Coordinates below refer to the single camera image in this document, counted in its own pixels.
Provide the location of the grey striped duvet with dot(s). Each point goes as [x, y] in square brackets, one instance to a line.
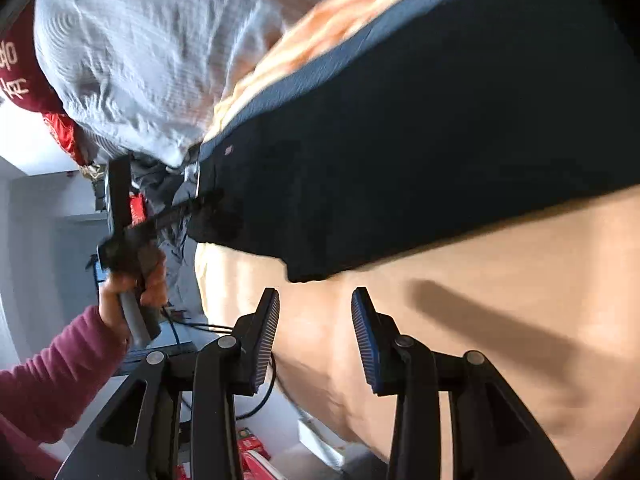
[140, 50]

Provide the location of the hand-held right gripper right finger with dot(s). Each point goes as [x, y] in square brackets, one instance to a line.
[366, 342]

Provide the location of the person's left hand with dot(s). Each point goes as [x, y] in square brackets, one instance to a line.
[156, 285]

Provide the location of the bright red cloth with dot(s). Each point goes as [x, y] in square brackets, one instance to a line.
[65, 132]

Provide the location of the black pants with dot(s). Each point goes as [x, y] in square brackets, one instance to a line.
[425, 135]

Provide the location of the red cloth with characters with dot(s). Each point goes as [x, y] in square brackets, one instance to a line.
[22, 75]

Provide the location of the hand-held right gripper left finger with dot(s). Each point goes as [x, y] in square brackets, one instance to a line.
[266, 332]

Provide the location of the small red packet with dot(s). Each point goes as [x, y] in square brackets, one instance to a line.
[137, 210]

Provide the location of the white box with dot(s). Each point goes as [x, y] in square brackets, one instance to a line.
[320, 442]

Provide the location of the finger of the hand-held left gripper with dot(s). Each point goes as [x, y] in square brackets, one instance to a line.
[172, 214]

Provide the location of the red cardboard box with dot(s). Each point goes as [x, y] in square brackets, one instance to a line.
[249, 440]
[257, 465]

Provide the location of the person's left forearm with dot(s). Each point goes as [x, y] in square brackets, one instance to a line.
[55, 375]

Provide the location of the orange bed sheet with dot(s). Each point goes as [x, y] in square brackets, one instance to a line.
[500, 320]

